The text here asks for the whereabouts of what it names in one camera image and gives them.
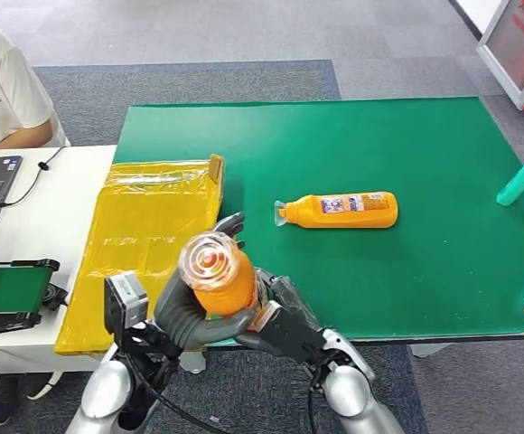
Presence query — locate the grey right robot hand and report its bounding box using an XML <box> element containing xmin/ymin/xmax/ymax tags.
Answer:
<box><xmin>235</xmin><ymin>268</ymin><xmax>325</xmax><ymax>364</ymax></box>

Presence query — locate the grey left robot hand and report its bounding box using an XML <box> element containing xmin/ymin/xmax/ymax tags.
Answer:
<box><xmin>153</xmin><ymin>212</ymin><xmax>257</xmax><ymax>353</ymax></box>

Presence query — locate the orange detergent bottle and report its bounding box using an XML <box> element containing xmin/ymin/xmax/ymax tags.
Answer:
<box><xmin>178</xmin><ymin>231</ymin><xmax>273</xmax><ymax>333</ymax></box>
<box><xmin>273</xmin><ymin>191</ymin><xmax>399</xmax><ymax>230</ymax></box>

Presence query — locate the teal bottle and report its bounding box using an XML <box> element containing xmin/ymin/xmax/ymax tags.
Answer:
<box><xmin>496</xmin><ymin>147</ymin><xmax>524</xmax><ymax>208</ymax></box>

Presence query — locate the yellow plastic bag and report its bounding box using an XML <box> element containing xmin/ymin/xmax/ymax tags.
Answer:
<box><xmin>54</xmin><ymin>156</ymin><xmax>225</xmax><ymax>355</ymax></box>

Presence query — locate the brown cardboard piece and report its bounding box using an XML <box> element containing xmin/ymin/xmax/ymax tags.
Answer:
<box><xmin>208</xmin><ymin>154</ymin><xmax>225</xmax><ymax>185</ymax></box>

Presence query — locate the white desk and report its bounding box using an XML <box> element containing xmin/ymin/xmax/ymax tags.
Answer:
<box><xmin>0</xmin><ymin>145</ymin><xmax>117</xmax><ymax>375</ymax></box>

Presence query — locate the green table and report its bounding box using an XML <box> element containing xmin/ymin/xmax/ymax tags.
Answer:
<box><xmin>113</xmin><ymin>97</ymin><xmax>524</xmax><ymax>375</ymax></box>

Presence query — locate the small green belt conveyor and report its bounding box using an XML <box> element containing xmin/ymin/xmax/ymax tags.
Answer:
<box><xmin>0</xmin><ymin>257</ymin><xmax>70</xmax><ymax>335</ymax></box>

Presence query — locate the person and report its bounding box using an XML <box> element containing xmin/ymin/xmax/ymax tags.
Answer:
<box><xmin>0</xmin><ymin>13</ymin><xmax>71</xmax><ymax>151</ymax></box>

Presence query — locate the white panel with black edge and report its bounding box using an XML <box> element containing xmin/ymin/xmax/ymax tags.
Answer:
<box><xmin>447</xmin><ymin>0</ymin><xmax>502</xmax><ymax>40</ymax></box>

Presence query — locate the sign stand with red text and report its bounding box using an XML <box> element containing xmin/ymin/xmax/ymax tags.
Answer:
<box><xmin>476</xmin><ymin>0</ymin><xmax>524</xmax><ymax>112</ymax></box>

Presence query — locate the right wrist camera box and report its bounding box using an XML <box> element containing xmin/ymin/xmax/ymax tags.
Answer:
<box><xmin>252</xmin><ymin>299</ymin><xmax>331</xmax><ymax>368</ymax></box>

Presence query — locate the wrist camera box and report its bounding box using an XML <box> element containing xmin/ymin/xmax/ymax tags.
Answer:
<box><xmin>252</xmin><ymin>299</ymin><xmax>331</xmax><ymax>368</ymax></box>
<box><xmin>104</xmin><ymin>272</ymin><xmax>150</xmax><ymax>350</ymax></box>

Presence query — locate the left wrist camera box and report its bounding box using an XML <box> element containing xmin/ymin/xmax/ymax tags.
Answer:
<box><xmin>104</xmin><ymin>272</ymin><xmax>150</xmax><ymax>350</ymax></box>

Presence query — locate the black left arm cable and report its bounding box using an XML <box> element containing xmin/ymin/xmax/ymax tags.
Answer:
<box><xmin>124</xmin><ymin>350</ymin><xmax>230</xmax><ymax>434</ymax></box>

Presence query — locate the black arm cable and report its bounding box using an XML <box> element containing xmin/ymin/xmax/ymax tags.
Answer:
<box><xmin>306</xmin><ymin>368</ymin><xmax>324</xmax><ymax>434</ymax></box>
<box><xmin>124</xmin><ymin>350</ymin><xmax>230</xmax><ymax>434</ymax></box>

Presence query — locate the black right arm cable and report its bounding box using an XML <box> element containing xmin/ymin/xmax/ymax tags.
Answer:
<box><xmin>306</xmin><ymin>368</ymin><xmax>324</xmax><ymax>434</ymax></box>

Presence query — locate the thin black desk cable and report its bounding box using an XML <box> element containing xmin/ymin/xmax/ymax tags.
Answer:
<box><xmin>0</xmin><ymin>145</ymin><xmax>67</xmax><ymax>210</ymax></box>

